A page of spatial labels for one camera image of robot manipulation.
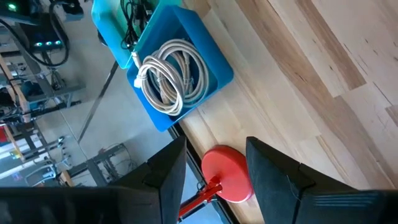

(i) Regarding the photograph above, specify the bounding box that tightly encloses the black cable tie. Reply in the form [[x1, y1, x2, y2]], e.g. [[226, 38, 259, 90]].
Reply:
[[133, 0, 153, 26]]

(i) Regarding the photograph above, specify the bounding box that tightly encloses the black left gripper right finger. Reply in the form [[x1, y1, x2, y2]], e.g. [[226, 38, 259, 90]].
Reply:
[[246, 136, 368, 224]]

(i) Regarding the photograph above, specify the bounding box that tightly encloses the blue-grey metal table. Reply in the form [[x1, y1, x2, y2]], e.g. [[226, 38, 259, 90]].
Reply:
[[18, 67, 88, 113]]

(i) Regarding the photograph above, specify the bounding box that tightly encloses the teal plastic bin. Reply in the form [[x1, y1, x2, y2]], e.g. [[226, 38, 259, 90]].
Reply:
[[91, 0, 184, 70]]

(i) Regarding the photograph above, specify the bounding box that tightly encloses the white cable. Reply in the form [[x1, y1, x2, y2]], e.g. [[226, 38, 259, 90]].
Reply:
[[133, 51, 185, 116], [174, 51, 195, 94], [154, 39, 210, 108]]

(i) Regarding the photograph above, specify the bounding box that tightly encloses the red desk lamp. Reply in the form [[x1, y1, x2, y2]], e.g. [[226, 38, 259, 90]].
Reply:
[[177, 144, 254, 223]]

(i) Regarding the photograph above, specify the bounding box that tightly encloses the blue plastic bin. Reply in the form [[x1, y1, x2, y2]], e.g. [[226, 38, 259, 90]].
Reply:
[[126, 4, 234, 133]]

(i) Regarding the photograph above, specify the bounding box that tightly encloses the black USB cable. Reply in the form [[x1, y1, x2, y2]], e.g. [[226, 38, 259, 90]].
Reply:
[[119, 0, 141, 50]]

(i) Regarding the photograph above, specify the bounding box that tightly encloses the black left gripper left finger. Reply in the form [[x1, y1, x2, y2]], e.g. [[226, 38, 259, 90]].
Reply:
[[108, 135, 188, 224]]

